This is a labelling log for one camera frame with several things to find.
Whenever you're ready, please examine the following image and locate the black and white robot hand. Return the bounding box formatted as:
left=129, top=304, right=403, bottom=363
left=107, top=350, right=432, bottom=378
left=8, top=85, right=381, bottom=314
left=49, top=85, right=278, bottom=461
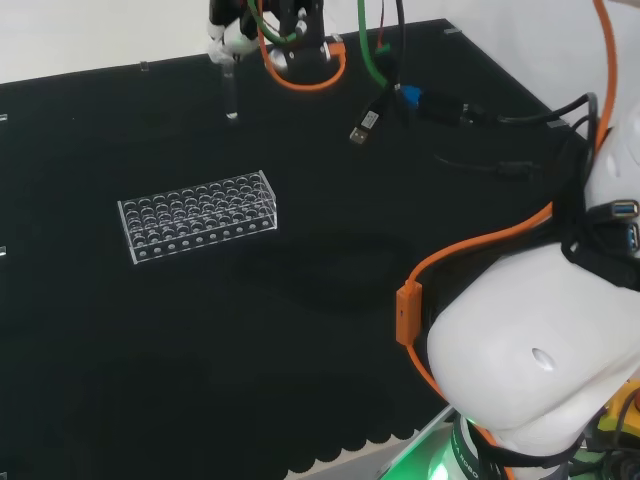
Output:
left=206, top=0, right=334, bottom=69

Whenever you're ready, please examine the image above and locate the clear glass test tube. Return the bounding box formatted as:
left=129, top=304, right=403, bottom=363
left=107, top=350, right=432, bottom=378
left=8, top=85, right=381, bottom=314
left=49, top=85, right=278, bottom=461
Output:
left=221, top=58, right=241, bottom=122

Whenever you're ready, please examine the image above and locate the clear plastic test tube rack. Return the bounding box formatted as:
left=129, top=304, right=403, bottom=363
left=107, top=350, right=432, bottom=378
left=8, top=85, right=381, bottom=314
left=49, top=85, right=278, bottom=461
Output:
left=117, top=169, right=279, bottom=267

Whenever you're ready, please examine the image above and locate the black bench cloth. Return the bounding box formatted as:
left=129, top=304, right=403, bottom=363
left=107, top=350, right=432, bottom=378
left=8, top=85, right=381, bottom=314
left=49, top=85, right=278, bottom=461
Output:
left=0, top=18, right=601, bottom=480

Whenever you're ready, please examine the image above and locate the black USB hub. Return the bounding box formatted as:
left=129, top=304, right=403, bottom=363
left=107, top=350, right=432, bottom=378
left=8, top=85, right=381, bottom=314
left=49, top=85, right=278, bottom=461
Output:
left=585, top=198, right=640, bottom=253

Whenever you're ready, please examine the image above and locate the yellow stop button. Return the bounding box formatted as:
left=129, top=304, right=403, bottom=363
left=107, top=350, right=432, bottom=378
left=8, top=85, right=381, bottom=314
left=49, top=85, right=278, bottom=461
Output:
left=595, top=378, right=640, bottom=454

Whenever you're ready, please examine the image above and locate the orange cable loop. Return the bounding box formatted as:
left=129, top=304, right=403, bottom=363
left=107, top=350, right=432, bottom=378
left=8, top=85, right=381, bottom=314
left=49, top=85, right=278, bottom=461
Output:
left=256, top=24, right=348, bottom=92

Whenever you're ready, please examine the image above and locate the green cable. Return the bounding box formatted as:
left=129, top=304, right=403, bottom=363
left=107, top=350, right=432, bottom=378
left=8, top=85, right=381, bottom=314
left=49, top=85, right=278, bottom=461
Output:
left=356, top=0, right=392, bottom=92

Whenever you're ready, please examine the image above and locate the black cable with USB plug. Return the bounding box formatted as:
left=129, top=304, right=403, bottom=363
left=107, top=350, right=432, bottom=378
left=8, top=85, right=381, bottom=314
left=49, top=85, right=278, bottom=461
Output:
left=347, top=0, right=417, bottom=148

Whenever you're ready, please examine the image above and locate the black adapter box with cable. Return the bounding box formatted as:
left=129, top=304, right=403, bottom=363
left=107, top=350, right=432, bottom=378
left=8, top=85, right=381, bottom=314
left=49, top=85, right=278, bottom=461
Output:
left=416, top=92, right=600, bottom=128

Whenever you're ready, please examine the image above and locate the long orange cable with connector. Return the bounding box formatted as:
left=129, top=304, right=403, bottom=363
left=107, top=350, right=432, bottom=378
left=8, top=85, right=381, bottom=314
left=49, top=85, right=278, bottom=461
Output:
left=395, top=0, right=619, bottom=480

